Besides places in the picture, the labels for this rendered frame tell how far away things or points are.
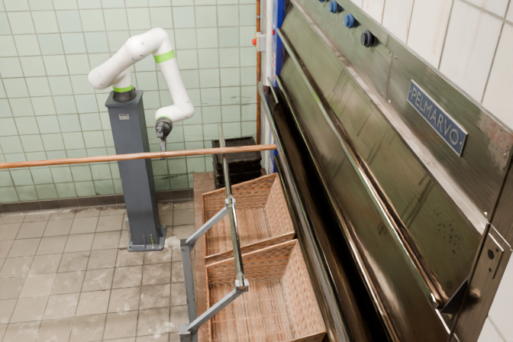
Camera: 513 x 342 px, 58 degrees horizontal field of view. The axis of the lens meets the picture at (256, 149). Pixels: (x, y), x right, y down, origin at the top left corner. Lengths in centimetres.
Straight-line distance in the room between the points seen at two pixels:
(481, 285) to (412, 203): 27
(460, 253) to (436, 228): 9
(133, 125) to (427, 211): 227
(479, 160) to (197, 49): 275
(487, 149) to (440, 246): 25
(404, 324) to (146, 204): 244
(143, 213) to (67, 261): 67
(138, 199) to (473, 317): 269
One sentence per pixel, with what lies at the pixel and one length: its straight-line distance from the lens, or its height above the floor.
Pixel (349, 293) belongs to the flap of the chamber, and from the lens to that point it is 140.
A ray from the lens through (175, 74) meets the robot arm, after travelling 268.
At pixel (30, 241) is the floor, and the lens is 399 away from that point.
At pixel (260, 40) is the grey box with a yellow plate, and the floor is 149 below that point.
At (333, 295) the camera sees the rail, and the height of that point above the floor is 144.
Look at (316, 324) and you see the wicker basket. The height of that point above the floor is 80.
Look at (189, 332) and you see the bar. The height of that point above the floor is 95.
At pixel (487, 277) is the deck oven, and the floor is 184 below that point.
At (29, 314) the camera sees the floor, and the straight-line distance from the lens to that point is 346.
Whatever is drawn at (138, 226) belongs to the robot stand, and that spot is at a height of 21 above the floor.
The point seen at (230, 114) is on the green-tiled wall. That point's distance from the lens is 365.
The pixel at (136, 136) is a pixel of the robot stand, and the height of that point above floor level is 96.
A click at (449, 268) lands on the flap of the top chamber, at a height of 178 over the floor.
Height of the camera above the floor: 244
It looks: 31 degrees down
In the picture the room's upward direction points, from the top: straight up
